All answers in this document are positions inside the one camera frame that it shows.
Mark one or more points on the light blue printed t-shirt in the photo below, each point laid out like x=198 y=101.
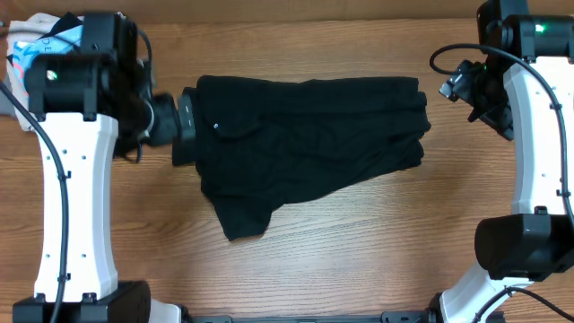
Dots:
x=27 y=46

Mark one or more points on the black polo shirt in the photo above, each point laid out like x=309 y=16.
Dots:
x=261 y=144

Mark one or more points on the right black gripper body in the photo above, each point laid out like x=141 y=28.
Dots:
x=486 y=100

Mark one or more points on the beige folded garment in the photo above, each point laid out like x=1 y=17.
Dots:
x=41 y=22

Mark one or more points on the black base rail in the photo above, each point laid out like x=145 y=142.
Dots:
x=410 y=316

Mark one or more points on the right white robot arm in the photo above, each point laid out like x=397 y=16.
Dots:
x=524 y=90

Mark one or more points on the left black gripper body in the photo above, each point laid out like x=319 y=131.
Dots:
x=153 y=123

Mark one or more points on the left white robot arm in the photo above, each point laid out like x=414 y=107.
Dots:
x=90 y=108

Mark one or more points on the grey folded garment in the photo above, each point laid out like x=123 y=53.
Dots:
x=6 y=107

